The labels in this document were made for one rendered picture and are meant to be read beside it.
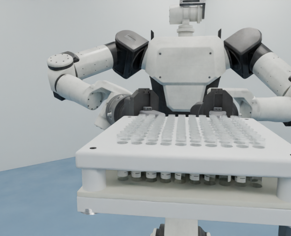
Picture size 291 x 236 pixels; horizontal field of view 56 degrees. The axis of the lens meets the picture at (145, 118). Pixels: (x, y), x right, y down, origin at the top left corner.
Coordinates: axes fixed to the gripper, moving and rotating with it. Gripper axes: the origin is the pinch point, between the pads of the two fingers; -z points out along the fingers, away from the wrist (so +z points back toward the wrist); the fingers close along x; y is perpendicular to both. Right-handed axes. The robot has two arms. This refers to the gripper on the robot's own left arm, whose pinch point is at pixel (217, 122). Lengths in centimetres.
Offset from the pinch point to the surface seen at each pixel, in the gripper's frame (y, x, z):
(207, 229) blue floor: 6, 100, 138
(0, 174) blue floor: 234, 98, 185
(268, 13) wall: -62, -103, 398
